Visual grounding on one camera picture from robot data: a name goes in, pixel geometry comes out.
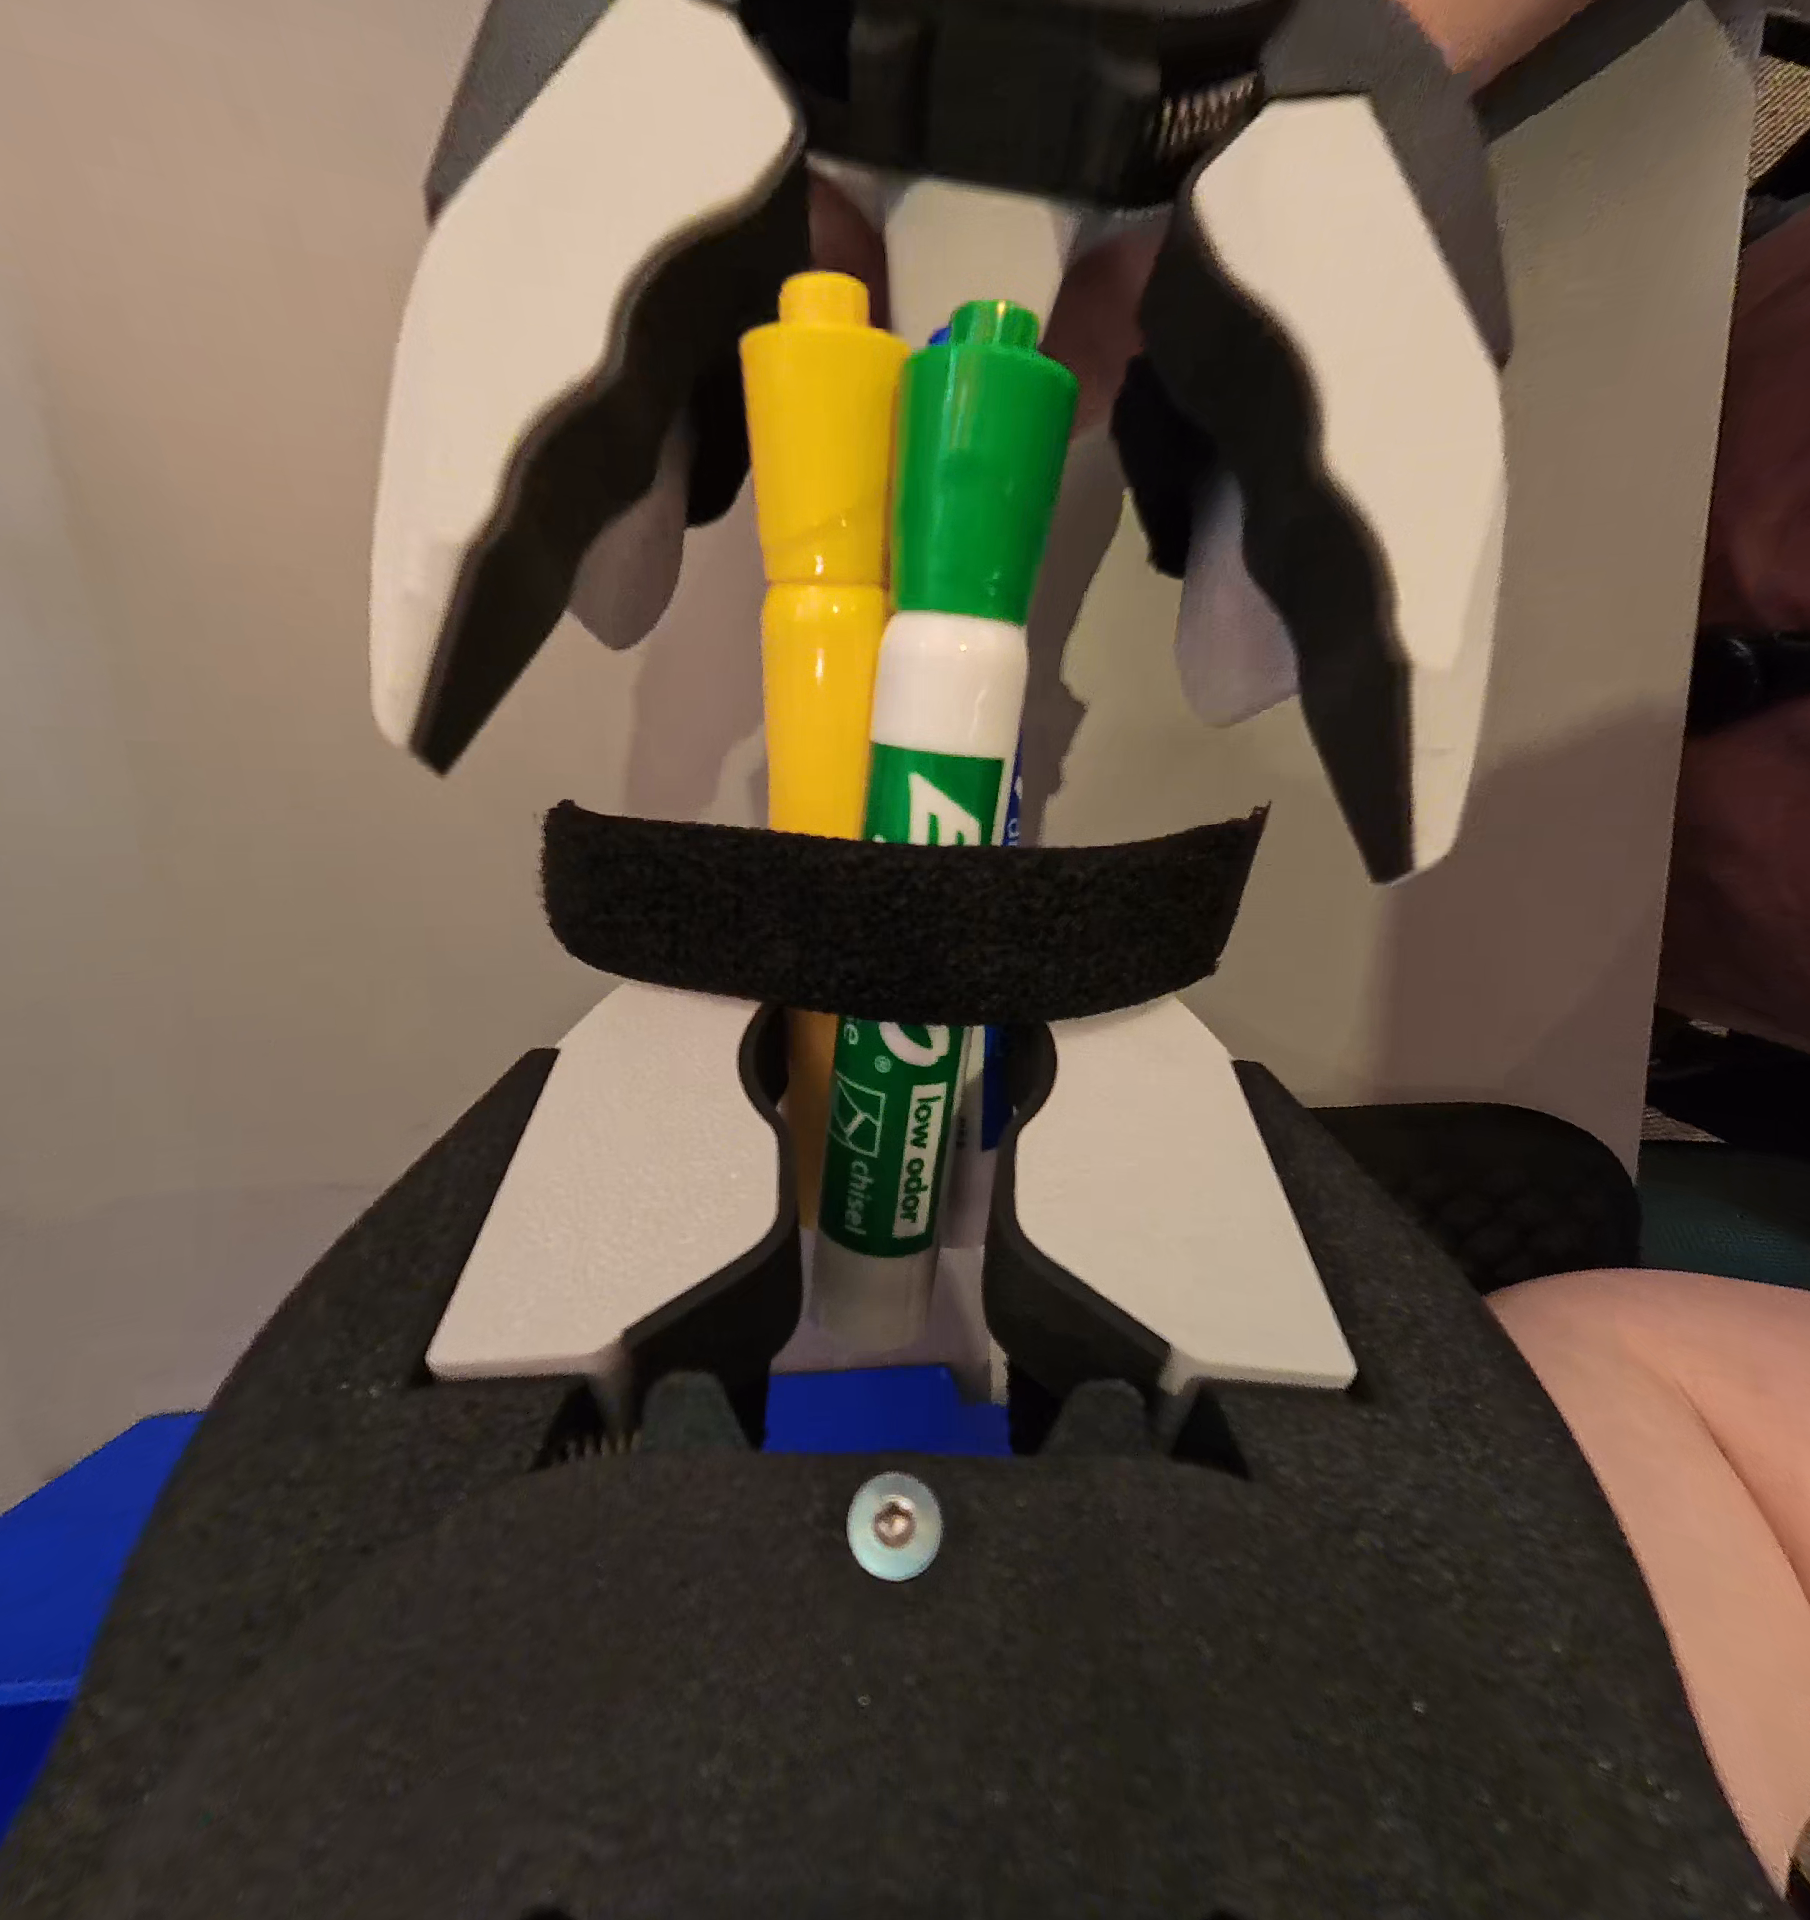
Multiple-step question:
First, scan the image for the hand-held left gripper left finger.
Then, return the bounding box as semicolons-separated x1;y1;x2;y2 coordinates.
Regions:
426;982;809;1453

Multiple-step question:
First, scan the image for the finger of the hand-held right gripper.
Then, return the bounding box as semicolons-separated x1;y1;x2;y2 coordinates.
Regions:
369;0;809;779
1116;81;1514;886

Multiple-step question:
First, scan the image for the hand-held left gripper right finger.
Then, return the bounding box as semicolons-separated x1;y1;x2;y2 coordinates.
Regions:
979;997;1360;1453

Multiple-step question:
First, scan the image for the blue dry erase marker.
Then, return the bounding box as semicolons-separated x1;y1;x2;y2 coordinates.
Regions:
920;313;1030;1248

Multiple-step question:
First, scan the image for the yellow highlighter marker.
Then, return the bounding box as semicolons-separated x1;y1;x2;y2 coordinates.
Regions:
741;271;914;1217

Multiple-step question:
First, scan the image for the black hook-and-loop strap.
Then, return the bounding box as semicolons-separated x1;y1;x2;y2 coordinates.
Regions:
539;798;1272;1031

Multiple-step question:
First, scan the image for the green dry erase marker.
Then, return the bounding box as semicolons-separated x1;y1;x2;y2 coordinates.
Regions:
810;300;1081;1353

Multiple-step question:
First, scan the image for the person's left forearm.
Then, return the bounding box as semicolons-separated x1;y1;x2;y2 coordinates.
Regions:
1491;1269;1810;1894

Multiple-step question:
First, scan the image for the black elbow rest pad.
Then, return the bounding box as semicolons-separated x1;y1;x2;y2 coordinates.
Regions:
1300;1104;1640;1292

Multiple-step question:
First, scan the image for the person's right hand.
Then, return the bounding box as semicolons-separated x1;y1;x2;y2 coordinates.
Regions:
1407;0;1598;73

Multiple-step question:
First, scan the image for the large blue plastic bin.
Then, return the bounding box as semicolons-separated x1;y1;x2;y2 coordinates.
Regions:
0;1362;1016;1801

